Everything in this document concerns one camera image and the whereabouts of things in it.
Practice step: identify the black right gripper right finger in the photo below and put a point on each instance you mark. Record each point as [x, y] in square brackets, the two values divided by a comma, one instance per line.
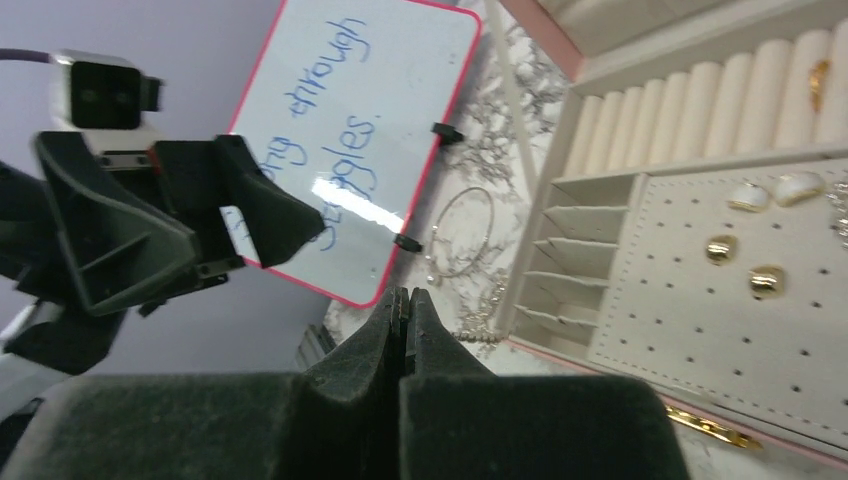
[459, 420]

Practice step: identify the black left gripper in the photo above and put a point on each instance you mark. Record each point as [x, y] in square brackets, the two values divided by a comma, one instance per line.
[99, 236]

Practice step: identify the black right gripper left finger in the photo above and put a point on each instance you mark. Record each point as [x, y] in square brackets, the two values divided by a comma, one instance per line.
[337, 420]

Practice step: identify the small gold earring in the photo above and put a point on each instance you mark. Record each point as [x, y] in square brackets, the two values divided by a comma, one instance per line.
[721, 249]
[766, 282]

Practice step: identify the pink jewelry box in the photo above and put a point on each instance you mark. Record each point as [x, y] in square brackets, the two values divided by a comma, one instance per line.
[671, 105]

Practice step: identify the pink-framed whiteboard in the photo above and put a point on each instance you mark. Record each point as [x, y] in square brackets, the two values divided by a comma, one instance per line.
[339, 111]

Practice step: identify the black whiteboard clip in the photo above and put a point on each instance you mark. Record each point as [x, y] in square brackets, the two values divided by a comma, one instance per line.
[408, 244]
[447, 134]

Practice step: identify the white pearl earring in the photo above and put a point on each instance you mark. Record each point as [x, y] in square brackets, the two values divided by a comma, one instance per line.
[796, 187]
[748, 197]

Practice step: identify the rhinestone earring in box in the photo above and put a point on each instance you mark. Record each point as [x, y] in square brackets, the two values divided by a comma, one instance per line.
[837, 199]

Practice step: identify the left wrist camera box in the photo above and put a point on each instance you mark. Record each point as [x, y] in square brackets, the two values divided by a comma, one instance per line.
[105, 98]

